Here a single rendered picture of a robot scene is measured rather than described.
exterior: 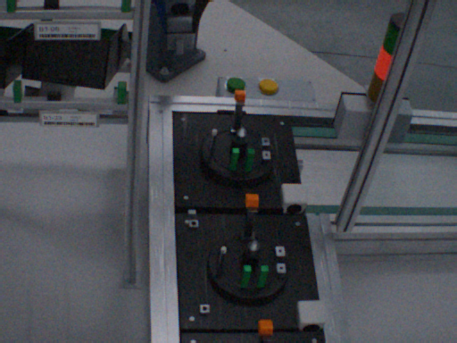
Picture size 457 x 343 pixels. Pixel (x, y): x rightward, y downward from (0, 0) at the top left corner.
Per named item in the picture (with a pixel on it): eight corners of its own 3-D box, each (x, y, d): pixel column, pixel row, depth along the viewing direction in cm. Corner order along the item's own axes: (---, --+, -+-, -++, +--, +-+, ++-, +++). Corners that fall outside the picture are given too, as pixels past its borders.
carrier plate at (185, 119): (172, 119, 151) (172, 112, 150) (288, 123, 154) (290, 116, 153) (174, 213, 136) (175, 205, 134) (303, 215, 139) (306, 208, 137)
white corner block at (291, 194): (278, 196, 141) (281, 182, 138) (301, 196, 142) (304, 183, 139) (280, 216, 138) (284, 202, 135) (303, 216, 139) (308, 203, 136)
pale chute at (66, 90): (70, 107, 145) (73, 85, 145) (133, 117, 145) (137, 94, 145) (37, 103, 117) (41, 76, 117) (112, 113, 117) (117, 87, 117)
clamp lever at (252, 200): (241, 231, 129) (245, 193, 125) (253, 231, 129) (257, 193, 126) (244, 243, 126) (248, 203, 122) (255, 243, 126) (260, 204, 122)
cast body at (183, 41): (170, 34, 129) (169, -1, 125) (195, 33, 129) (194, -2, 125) (166, 55, 123) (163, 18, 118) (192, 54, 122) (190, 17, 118)
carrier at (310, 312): (174, 220, 135) (179, 173, 125) (304, 221, 138) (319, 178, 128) (179, 335, 119) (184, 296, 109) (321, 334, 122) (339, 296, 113)
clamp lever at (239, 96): (230, 125, 145) (234, 89, 142) (241, 126, 146) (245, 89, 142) (233, 133, 142) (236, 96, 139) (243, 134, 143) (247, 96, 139)
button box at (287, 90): (215, 95, 165) (218, 74, 160) (307, 100, 168) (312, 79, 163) (217, 117, 160) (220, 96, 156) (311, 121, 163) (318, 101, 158)
